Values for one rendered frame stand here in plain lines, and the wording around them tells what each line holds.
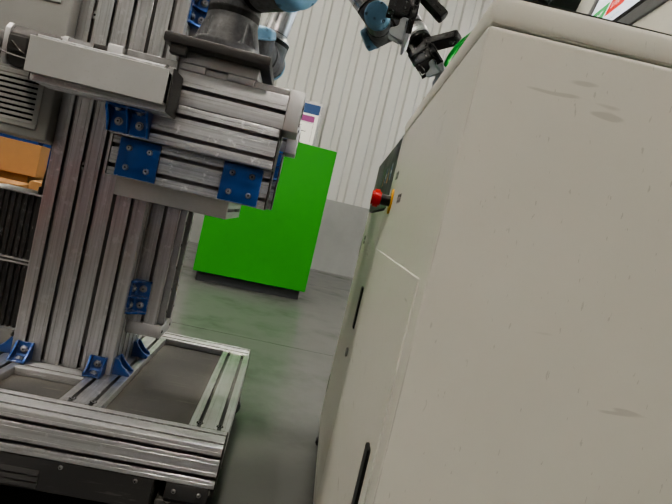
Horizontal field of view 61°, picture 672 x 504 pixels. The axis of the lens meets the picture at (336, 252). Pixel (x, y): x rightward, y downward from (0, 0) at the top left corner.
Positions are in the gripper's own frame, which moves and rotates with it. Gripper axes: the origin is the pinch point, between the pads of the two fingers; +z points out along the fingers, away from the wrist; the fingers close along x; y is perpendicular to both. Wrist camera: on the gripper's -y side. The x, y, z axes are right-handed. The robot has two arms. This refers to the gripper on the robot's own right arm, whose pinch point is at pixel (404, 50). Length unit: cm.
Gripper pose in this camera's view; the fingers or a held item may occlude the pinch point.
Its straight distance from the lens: 167.4
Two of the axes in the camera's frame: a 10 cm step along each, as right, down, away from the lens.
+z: -2.3, 9.7, 0.5
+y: -9.7, -2.3, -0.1
